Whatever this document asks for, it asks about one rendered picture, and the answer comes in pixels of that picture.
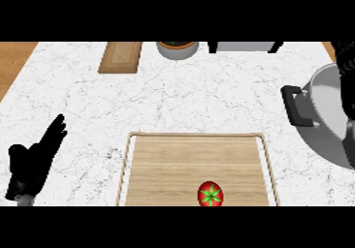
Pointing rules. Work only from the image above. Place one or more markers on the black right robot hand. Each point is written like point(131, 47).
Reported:
point(351, 77)

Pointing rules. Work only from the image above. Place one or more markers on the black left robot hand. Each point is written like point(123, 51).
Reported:
point(34, 161)

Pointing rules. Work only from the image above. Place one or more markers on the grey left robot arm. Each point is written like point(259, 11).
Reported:
point(25, 201)

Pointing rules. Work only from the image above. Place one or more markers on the pale wooden tray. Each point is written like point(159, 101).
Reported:
point(185, 161)

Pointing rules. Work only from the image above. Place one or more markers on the grey plant pot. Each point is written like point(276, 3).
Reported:
point(178, 51)

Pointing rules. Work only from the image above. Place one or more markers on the red tomato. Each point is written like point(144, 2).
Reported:
point(210, 194)

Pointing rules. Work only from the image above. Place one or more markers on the grey appliance with black legs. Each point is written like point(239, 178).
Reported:
point(245, 46)

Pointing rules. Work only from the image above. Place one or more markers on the brown wooden block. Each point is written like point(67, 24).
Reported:
point(120, 58)

